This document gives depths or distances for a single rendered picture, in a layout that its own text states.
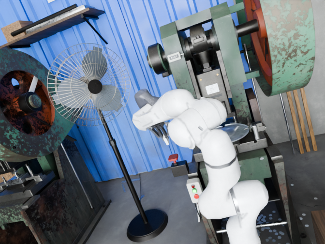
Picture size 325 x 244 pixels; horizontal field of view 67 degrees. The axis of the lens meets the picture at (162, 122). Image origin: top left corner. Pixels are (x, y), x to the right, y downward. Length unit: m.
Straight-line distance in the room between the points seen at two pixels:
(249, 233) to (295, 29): 0.83
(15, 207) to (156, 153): 1.58
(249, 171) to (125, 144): 1.90
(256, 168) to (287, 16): 0.82
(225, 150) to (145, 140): 2.28
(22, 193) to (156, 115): 1.58
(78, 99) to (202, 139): 1.16
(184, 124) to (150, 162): 2.38
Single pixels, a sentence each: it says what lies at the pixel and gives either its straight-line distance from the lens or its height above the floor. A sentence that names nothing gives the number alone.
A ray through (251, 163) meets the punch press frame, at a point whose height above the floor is 0.61.
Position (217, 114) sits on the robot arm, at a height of 1.12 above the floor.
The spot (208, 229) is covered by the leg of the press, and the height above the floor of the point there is 0.25.
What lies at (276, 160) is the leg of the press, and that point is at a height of 0.62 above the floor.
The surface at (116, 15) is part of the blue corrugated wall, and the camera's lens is 2.86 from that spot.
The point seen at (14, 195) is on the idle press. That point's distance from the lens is 2.40.
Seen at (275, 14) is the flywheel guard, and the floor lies 1.36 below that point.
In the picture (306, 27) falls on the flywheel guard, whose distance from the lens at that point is 1.23.
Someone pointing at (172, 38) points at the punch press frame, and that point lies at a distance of 1.45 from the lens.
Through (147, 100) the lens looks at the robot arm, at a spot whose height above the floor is 1.17.
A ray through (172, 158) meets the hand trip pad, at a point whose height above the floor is 0.76.
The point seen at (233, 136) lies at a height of 0.78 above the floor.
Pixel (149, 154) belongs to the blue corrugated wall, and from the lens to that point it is 3.10.
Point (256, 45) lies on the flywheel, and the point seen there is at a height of 1.20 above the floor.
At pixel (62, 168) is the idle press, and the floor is 0.67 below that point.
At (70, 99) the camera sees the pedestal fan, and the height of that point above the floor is 1.27.
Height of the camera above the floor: 1.37
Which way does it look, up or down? 15 degrees down
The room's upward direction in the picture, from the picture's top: 19 degrees counter-clockwise
